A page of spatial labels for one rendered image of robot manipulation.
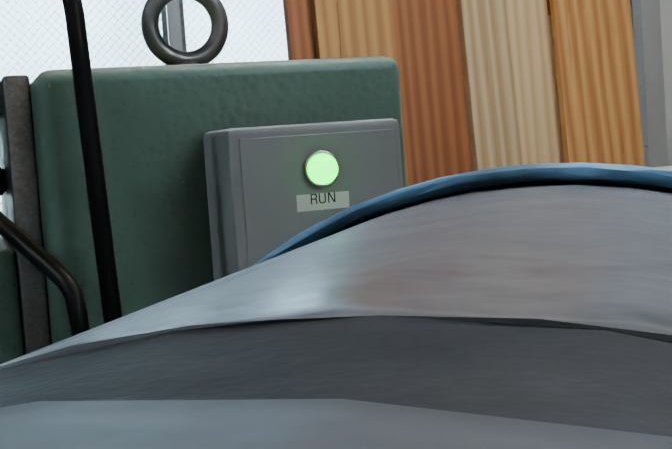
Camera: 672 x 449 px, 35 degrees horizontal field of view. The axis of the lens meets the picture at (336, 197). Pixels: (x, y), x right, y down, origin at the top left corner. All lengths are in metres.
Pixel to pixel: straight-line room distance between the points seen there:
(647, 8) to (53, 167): 2.37
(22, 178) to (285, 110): 0.16
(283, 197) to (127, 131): 0.10
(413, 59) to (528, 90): 0.30
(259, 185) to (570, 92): 1.90
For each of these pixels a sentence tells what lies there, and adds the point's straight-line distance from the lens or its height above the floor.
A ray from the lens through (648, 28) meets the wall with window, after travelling 2.85.
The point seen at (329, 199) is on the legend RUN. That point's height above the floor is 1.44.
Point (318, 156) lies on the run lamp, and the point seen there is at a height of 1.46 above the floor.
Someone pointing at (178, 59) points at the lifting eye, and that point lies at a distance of 0.72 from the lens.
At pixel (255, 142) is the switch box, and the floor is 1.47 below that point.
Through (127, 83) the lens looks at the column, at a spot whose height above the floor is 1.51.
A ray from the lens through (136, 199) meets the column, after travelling 0.61.
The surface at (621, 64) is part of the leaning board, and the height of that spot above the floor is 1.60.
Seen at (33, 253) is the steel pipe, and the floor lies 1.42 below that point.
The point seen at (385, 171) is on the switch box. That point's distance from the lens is 0.58.
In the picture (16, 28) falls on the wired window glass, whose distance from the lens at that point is 2.14.
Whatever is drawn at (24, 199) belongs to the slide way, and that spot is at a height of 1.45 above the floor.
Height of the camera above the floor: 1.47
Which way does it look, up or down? 3 degrees down
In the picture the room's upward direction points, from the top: 4 degrees counter-clockwise
